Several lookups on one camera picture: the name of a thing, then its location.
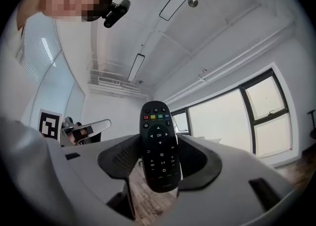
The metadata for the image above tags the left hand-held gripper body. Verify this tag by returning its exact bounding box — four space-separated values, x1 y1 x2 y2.
38 108 94 147

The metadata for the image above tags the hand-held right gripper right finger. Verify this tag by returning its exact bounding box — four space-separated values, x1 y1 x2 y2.
170 135 296 226

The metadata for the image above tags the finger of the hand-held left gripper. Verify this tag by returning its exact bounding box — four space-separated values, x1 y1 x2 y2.
81 119 112 139

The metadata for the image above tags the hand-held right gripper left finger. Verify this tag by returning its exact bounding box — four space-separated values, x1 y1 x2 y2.
48 134 143 226

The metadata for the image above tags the black remote control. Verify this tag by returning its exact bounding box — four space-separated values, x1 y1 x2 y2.
139 100 179 193

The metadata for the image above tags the black framed tilting window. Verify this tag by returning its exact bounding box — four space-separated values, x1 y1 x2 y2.
171 110 190 136

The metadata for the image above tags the large fixed window pane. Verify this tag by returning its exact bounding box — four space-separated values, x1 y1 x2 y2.
187 88 250 153

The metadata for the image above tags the white air conditioner unit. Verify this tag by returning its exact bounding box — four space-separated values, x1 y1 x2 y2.
98 76 121 86

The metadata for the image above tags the black stand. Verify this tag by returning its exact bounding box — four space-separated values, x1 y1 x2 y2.
307 109 316 142

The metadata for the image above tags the white pipe bracket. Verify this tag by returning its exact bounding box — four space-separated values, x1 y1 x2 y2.
198 67 208 82

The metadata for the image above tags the black framed window with handle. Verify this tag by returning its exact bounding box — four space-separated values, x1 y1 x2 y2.
240 68 293 158

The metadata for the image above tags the black head-worn camera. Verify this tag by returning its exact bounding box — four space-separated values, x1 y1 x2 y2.
102 0 131 29

